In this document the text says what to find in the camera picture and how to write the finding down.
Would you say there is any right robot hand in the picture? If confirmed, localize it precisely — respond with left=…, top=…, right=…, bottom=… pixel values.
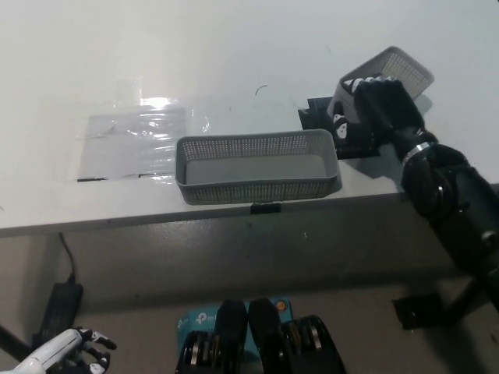
left=331, top=76, right=428, bottom=153

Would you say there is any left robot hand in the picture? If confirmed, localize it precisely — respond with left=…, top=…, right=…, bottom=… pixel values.
left=15, top=328, right=118, bottom=374

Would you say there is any small grey perforated basket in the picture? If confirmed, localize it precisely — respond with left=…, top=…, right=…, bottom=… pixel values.
left=329, top=45, right=435, bottom=130

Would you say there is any teal router box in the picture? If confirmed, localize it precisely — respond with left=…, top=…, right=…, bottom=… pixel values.
left=177, top=298, right=292, bottom=351

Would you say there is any black power adapter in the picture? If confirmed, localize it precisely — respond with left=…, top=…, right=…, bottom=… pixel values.
left=38, top=282, right=84, bottom=340

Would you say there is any black diagonal bar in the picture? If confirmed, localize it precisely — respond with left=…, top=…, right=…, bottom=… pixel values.
left=0, top=323, right=33, bottom=358

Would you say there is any long grey perforated basket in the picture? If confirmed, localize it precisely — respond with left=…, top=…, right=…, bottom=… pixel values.
left=174, top=129, right=338, bottom=206

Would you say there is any black tape strip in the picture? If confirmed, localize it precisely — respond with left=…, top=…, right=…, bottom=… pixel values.
left=249, top=201, right=282, bottom=216

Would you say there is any black floor tape patch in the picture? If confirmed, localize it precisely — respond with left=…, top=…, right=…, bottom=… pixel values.
left=391, top=295, right=444, bottom=332

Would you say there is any clear plastic sheet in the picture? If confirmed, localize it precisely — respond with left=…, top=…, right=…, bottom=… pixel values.
left=76, top=97, right=211, bottom=184

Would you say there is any black adapter cable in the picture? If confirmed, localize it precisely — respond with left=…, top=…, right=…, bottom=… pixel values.
left=58, top=232, right=77, bottom=284

